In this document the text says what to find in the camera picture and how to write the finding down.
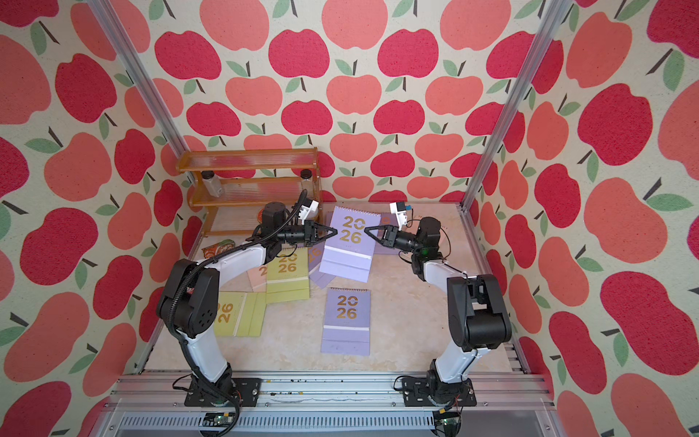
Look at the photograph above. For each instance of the green calendar lower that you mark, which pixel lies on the green calendar lower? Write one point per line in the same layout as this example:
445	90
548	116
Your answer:
240	314

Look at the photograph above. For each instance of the green calendar upper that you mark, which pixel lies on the green calendar upper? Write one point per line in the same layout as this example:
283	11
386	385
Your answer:
288	277

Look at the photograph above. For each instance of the green calendar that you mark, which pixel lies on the green calendar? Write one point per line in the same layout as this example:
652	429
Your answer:
288	277
240	314

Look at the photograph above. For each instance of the glass jar left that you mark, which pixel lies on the glass jar left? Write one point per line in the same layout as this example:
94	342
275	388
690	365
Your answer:
212	183

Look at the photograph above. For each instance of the aluminium post right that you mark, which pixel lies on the aluminium post right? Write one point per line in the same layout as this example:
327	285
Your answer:
523	83

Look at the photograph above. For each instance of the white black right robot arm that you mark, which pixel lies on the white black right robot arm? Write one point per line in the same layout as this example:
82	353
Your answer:
477	317

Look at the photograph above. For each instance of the orange wooden shelf rack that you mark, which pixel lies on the orange wooden shelf rack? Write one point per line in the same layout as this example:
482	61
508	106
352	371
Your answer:
250	180

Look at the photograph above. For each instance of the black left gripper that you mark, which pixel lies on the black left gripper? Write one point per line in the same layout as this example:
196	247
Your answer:
318	226

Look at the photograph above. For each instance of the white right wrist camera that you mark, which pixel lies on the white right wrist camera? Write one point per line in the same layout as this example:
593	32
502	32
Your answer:
400	211

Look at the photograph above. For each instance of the aluminium post left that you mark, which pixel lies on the aluminium post left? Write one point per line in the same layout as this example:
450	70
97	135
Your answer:
119	38

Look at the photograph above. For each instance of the aluminium frame rail front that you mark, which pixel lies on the aluminium frame rail front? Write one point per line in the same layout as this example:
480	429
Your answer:
328	404

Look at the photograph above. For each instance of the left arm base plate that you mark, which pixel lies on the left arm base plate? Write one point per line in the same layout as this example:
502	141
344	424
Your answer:
244	391

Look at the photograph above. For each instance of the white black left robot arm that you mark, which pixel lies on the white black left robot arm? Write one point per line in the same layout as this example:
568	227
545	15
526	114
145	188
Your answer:
189	303

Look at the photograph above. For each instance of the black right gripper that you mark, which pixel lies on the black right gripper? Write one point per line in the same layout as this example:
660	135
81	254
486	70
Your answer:
385	241

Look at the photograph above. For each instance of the glass jar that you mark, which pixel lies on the glass jar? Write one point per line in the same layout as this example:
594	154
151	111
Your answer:
306	180
212	183

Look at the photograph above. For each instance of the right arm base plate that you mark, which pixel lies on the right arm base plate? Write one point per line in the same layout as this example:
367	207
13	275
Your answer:
432	393

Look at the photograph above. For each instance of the snack packet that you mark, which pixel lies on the snack packet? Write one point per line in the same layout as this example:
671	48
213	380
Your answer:
218	248

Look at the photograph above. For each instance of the aluminium post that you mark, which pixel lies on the aluminium post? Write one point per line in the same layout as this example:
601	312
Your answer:
119	38
523	83

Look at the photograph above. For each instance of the glass jar right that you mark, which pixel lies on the glass jar right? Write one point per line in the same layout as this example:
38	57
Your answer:
306	180

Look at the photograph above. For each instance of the pink calendar left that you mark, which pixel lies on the pink calendar left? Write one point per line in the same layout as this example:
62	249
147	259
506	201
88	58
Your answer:
258	279

